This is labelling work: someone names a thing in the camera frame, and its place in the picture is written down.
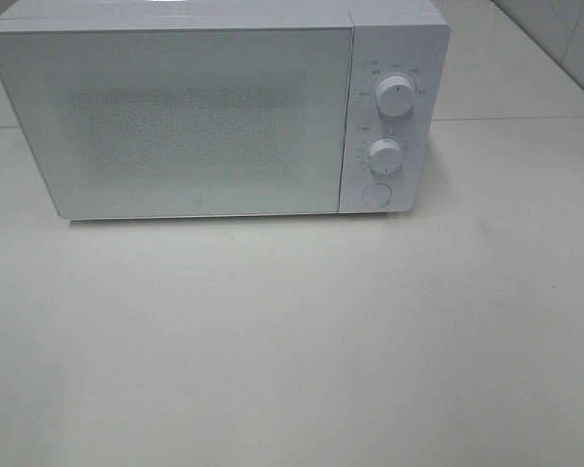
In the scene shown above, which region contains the upper white power knob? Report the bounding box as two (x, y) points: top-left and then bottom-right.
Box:
(374, 73), (417, 118)

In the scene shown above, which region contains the white microwave door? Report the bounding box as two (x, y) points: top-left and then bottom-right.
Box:
(0, 28), (352, 220)

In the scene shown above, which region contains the white microwave oven body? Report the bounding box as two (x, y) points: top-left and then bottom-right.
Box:
(0, 1), (451, 214)

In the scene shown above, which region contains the round door release button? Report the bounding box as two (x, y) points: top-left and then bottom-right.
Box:
(362, 184), (392, 209)

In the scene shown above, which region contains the white timer knob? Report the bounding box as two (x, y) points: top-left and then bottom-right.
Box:
(368, 138), (405, 175)

